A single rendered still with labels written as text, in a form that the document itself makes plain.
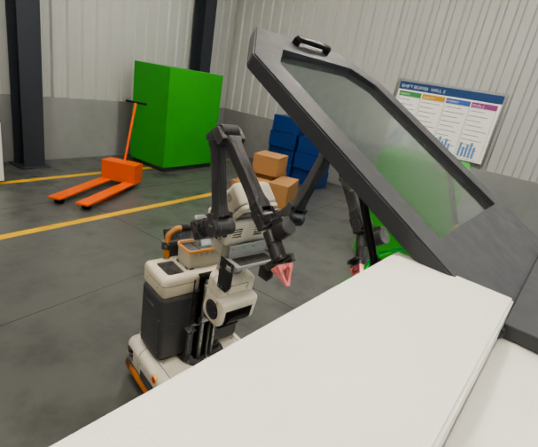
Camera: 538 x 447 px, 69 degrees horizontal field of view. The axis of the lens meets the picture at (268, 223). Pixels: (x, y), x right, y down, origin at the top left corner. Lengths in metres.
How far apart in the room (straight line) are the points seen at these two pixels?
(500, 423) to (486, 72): 7.26
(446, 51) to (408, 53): 0.65
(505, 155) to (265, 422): 7.43
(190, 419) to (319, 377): 0.14
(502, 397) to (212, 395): 0.44
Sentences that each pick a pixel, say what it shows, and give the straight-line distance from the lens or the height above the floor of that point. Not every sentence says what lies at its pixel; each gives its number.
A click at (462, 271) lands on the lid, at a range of 0.85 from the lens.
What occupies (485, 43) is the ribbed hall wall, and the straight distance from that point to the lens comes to 7.80.
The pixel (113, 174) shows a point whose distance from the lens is 6.13.
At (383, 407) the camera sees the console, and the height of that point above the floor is 1.55.
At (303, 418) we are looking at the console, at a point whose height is 1.55.
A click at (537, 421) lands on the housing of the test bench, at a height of 1.47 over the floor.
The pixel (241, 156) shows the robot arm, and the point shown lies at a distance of 1.46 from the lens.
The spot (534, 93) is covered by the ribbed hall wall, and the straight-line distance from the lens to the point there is 7.65.
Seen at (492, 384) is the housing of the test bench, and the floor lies 1.47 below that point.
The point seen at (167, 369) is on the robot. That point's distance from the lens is 2.33.
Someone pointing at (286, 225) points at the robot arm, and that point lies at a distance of 1.30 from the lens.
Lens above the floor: 1.83
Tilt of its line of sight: 20 degrees down
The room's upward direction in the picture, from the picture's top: 10 degrees clockwise
